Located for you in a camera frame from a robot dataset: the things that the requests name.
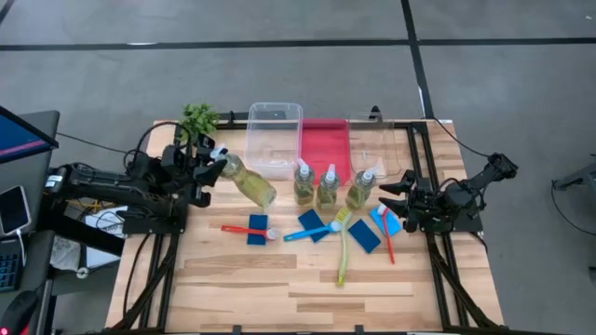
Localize white-edged smartphone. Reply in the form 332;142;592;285
0;184;33;236

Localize red dish brush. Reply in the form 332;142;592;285
220;224;280;241
375;203;397;265

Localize black aluminium table frame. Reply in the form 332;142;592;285
111;105;504;335

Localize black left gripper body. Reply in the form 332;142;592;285
160;142;213;208

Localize tall clear plastic bin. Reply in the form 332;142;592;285
244;101;304;181

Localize green dish brush yellow bristles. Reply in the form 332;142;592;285
333;206;353;288

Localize blue dish brush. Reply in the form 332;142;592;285
282;221;344;243

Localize pink plastic bin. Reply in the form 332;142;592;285
300;117;352;186

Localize green plant in white pot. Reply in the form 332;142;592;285
178;102;221;145

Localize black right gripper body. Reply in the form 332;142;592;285
402;175;451;233

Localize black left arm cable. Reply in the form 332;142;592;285
123;121;187;168

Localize black computer mouse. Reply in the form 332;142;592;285
0;290;41;335

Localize dark grey side desk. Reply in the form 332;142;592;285
0;110;126;335

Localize light blue sponge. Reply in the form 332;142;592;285
369;206;402;237

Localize grey stand legs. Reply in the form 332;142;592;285
551;155;596;201

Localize low clear bin with handles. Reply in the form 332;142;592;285
347;111;404;181

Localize white papers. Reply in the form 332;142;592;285
48;204;128;280

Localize black floor cable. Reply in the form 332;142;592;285
430;118;491;159

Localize computer monitor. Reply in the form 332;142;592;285
0;105;61;165

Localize backlit black keyboard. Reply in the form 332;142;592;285
0;253;23;293

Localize yellow dish soap bottle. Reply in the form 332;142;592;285
315;162;341;211
345;166;378;211
292;157;317;207
209;143;278;211

